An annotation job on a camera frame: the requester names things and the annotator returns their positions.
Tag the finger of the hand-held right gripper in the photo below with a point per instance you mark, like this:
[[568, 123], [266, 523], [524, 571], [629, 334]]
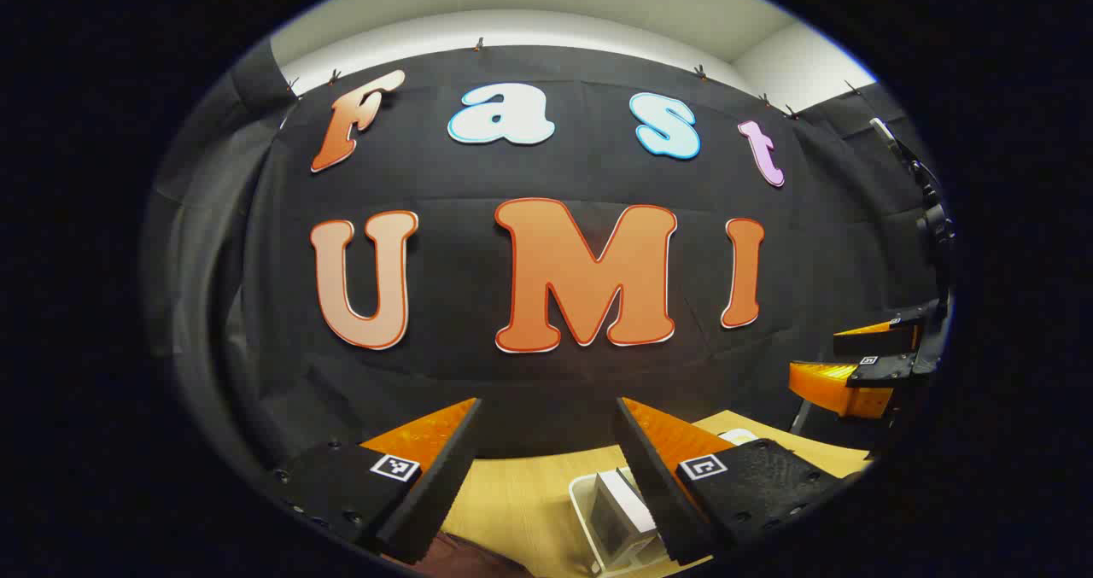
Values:
[[888, 339], [888, 371]]

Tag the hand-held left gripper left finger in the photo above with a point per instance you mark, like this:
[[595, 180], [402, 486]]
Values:
[[444, 484]]

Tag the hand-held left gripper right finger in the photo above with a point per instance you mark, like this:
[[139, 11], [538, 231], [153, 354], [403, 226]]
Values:
[[653, 484]]

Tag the white plastic bookshelf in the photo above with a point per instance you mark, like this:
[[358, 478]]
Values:
[[583, 510]]

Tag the maroon fabric schoolbag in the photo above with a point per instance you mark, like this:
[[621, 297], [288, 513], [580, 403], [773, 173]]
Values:
[[465, 557]]

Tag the black backdrop cloth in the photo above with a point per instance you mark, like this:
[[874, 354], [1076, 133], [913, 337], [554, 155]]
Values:
[[478, 177]]

